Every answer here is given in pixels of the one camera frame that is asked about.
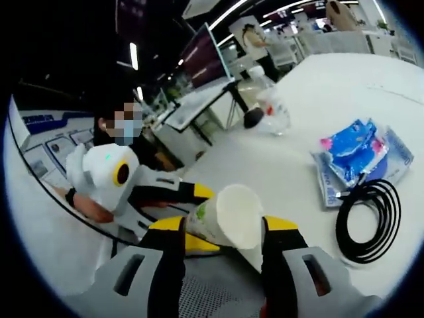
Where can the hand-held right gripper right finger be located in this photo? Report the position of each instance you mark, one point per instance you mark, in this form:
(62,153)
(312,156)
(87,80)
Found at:
(285,265)

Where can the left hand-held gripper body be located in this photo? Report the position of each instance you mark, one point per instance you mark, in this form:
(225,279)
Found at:
(99,172)

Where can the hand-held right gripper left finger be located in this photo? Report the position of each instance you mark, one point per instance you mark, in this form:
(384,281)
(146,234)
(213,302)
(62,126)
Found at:
(165,265)

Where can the white paper cup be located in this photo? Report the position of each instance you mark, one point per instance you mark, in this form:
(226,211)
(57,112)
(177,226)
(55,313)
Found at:
(238,215)

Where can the black computer mouse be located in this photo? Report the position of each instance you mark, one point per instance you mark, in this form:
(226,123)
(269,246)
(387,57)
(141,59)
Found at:
(253,117)

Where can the blue tissue packet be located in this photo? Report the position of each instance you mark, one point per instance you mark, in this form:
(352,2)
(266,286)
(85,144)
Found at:
(351,152)

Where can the clear bag with blue disc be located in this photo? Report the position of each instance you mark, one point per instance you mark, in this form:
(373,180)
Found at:
(397,152)

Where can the person's left hand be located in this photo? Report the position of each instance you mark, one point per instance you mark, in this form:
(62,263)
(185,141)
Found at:
(92,208)

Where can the black wristband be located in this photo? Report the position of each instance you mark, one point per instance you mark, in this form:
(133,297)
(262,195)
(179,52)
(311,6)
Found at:
(70,196)

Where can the person's head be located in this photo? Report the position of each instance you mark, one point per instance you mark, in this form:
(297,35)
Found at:
(102,124)

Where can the white side desk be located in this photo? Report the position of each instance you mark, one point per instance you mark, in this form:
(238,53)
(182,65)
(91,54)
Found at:
(195,106)

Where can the white table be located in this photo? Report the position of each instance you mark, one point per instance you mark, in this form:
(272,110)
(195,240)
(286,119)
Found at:
(281,159)

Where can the large dark monitor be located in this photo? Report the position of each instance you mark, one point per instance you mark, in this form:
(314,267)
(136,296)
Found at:
(205,56)

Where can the green potted plant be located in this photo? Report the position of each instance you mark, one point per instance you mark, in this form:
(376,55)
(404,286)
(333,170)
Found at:
(383,25)

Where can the wall display board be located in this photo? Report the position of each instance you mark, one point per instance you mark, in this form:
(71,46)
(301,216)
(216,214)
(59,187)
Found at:
(56,145)

